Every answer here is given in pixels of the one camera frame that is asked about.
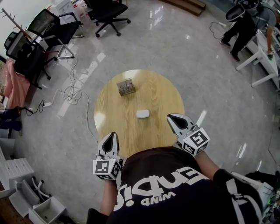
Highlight white swivel chair base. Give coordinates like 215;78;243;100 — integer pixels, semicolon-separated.
31;176;53;201

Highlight white open box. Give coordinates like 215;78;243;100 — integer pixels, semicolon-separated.
28;196;67;224

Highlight small brown cardboard box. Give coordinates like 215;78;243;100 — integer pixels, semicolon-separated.
115;77;136;97

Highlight large black-framed window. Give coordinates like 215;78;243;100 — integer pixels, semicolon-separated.
0;56;7;97

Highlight black power adapter cable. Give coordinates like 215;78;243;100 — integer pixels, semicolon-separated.
21;100;46;116

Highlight white cable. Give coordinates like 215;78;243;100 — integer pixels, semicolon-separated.
50;53;99;143

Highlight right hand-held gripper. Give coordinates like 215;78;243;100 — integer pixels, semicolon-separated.
166;113;211;157

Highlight black bag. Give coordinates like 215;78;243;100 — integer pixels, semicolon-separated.
244;170;277;186

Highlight white storage cabinet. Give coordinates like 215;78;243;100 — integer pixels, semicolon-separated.
0;157;35;193

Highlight white cardboard box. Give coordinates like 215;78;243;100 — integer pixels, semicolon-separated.
53;0;74;15

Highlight black mesh office chair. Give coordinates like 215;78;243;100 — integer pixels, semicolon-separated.
27;8;85;59

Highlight black round panel white rim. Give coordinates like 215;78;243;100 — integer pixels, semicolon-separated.
225;2;245;22

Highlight person's black printed t-shirt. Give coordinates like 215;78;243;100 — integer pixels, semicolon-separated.
87;146;264;224

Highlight wooden coat rack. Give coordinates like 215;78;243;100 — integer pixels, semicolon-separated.
1;8;60;54

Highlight black mesh chair with headrest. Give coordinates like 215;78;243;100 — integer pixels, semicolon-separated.
4;31;58;90

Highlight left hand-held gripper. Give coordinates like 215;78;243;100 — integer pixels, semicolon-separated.
93;132;125;182

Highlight person's right forearm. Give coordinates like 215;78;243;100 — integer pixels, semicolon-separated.
196;150;221;182

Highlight wooden steps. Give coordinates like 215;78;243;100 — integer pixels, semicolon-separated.
161;0;207;16

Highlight pink cloth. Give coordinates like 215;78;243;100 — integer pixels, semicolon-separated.
3;58;31;110

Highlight person's left forearm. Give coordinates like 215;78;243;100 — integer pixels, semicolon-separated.
99;178;120;217

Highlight white desk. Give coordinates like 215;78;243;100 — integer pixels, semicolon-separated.
235;28;280;90

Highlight black swivel office chair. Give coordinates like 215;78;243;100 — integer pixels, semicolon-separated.
84;0;131;38

